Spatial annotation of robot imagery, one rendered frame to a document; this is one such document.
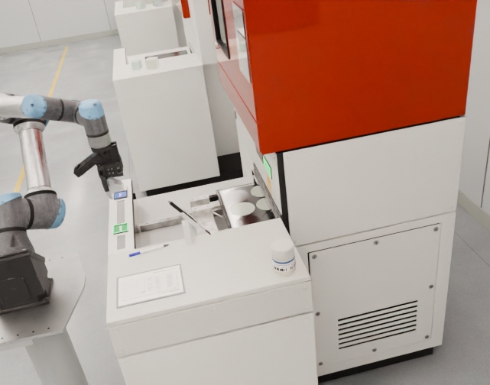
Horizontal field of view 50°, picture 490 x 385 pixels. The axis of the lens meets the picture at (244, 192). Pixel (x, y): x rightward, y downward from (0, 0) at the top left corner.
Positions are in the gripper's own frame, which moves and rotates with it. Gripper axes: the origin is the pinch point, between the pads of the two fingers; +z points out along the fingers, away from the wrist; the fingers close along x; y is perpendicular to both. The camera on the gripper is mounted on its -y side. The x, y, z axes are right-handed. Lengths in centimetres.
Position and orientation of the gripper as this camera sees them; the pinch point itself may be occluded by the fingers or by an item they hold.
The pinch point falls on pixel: (108, 195)
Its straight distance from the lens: 193.4
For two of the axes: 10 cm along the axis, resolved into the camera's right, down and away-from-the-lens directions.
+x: -2.1, -4.8, 8.5
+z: 1.1, 8.6, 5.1
